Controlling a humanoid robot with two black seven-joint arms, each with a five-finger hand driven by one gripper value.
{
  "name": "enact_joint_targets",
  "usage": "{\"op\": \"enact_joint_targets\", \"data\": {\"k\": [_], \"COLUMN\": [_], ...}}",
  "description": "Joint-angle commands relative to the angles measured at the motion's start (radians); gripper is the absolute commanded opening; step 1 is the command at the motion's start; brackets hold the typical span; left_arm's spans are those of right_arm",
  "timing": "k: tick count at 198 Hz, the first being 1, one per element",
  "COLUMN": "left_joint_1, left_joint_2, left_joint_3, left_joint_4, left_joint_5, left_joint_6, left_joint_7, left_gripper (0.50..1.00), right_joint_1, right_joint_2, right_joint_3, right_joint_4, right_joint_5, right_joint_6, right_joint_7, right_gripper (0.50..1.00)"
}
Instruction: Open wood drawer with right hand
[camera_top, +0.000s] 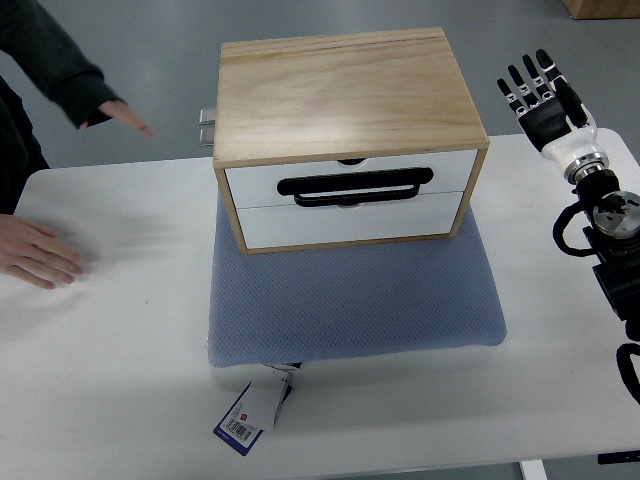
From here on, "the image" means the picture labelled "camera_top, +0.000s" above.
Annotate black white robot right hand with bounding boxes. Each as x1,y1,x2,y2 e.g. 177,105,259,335
497,49,609,185

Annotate person's hand on table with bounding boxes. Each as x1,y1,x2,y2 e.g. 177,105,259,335
1,214,84,290

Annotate person's raised hand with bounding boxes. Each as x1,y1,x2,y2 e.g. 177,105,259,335
91,100,153,138

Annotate white top drawer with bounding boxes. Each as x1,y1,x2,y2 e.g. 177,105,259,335
226,150,477,208

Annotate black metal drawer handle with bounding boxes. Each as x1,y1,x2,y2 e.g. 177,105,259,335
277,167,434,208

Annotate dark grey sleeved forearm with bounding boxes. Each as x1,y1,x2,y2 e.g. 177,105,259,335
1,1,123,128

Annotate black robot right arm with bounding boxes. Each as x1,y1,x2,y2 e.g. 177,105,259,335
552,169,639,400

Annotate wooden drawer cabinet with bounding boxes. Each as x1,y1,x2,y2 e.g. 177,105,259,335
213,28,489,254

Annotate cardboard box in corner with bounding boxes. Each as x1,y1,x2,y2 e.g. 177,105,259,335
562,0,640,20

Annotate blue grey mesh cushion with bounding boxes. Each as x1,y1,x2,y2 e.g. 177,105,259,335
208,210,507,368

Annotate blue white product tag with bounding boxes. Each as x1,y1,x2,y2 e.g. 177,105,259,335
213,363,302,456

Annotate black table control panel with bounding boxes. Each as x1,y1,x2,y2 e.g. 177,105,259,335
597,450,640,465

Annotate white table leg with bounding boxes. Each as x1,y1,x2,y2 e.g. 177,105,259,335
519,460,548,480

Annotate upper metal table bracket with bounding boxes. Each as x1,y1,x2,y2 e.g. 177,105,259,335
199,108,216,125

